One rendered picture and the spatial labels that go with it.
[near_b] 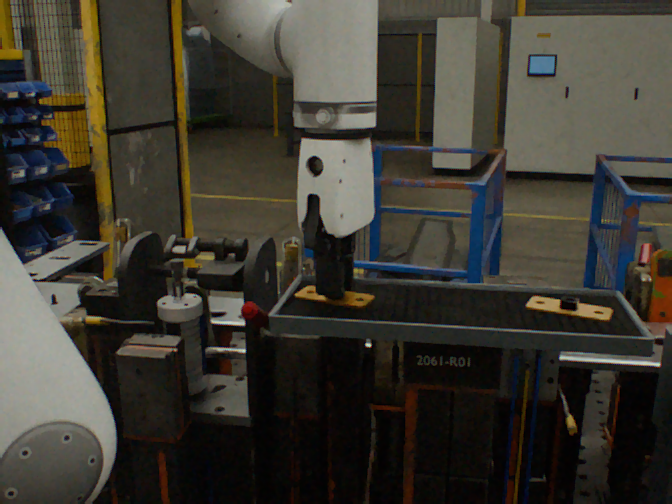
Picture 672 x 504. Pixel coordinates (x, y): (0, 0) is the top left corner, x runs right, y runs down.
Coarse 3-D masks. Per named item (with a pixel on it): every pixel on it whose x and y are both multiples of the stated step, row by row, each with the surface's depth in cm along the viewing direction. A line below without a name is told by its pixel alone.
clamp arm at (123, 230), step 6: (120, 222) 128; (126, 222) 128; (132, 222) 130; (114, 228) 129; (120, 228) 128; (126, 228) 128; (132, 228) 129; (114, 234) 129; (120, 234) 128; (126, 234) 128; (132, 234) 129; (114, 240) 129; (120, 240) 128; (126, 240) 128; (114, 246) 129; (120, 246) 129; (114, 252) 129; (120, 252) 129; (114, 258) 129; (114, 264) 129; (114, 270) 129; (114, 276) 129
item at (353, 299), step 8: (304, 288) 75; (312, 288) 75; (296, 296) 72; (304, 296) 72; (312, 296) 72; (320, 296) 72; (328, 296) 72; (344, 296) 72; (352, 296) 72; (360, 296) 72; (368, 296) 72; (336, 304) 70; (344, 304) 70; (352, 304) 70; (360, 304) 70
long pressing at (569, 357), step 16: (48, 288) 125; (64, 288) 125; (48, 304) 116; (64, 304) 116; (224, 304) 116; (240, 304) 116; (224, 320) 108; (240, 320) 108; (656, 336) 102; (368, 352) 99; (576, 352) 97; (656, 352) 97; (592, 368) 94; (608, 368) 93; (624, 368) 93; (640, 368) 93; (656, 368) 92
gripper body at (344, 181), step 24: (312, 144) 64; (336, 144) 64; (360, 144) 67; (312, 168) 66; (336, 168) 64; (360, 168) 68; (312, 192) 65; (336, 192) 64; (360, 192) 69; (336, 216) 65; (360, 216) 69
